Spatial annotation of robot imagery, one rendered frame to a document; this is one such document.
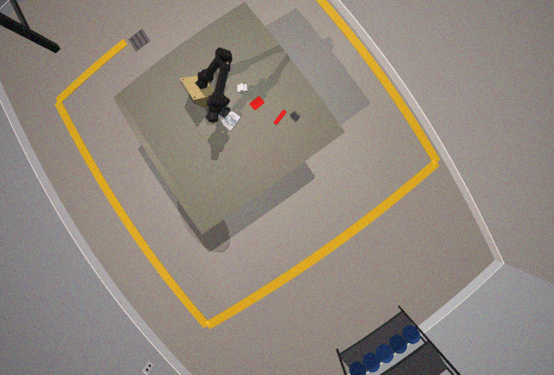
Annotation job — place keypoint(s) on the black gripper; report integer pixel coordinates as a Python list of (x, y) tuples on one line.
[(227, 101)]

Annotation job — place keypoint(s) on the red flat bar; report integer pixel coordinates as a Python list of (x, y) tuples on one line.
[(280, 117)]

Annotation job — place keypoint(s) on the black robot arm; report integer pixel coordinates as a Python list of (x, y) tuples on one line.
[(217, 99)]

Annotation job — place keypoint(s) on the red flat rectangular plate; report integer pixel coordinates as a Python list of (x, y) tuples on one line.
[(256, 103)]

